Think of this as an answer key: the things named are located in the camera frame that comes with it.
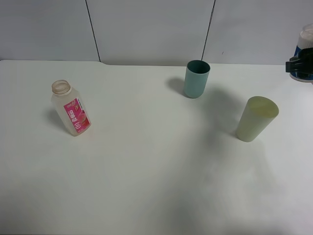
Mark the teal plastic cup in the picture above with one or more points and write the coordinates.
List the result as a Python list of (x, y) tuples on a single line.
[(197, 72)]

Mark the blue sleeve glass cup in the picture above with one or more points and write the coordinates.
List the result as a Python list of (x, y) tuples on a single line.
[(305, 41)]

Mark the pink label drink bottle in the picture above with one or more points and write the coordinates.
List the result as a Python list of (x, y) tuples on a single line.
[(70, 107)]

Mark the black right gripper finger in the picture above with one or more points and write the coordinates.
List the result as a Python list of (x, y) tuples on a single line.
[(302, 62)]

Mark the pale green plastic cup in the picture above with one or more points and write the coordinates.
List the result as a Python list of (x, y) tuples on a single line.
[(259, 112)]

